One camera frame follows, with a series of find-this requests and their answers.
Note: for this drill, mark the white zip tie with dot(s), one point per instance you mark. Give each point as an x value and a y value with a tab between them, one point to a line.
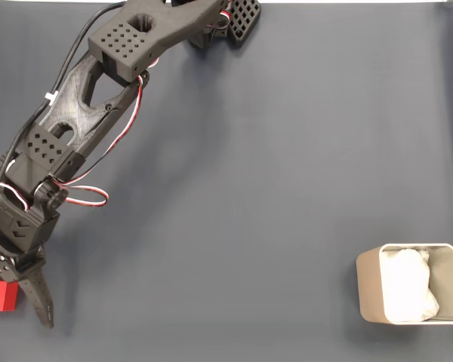
51	97

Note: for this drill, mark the white crumpled tissue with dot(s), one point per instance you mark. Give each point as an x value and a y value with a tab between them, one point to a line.
407	286

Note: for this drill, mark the beige rounded box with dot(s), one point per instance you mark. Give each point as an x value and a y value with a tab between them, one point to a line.
368	286

